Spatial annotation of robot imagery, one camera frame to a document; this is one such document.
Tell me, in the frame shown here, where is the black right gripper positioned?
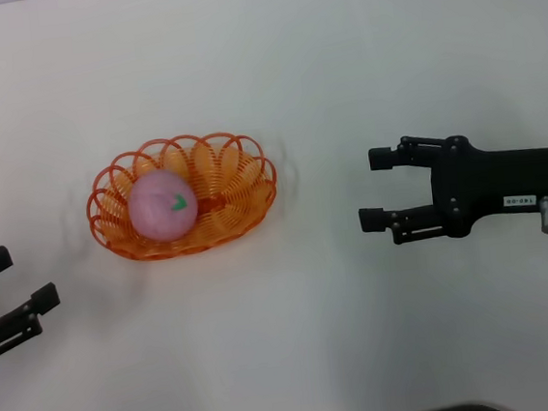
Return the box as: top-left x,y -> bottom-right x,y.
351,123 -> 548,250

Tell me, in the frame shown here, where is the orange plastic wire basket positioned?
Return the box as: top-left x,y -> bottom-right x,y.
79,126 -> 284,268

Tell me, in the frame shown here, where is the pink toy peach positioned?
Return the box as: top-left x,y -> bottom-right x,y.
125,167 -> 201,247

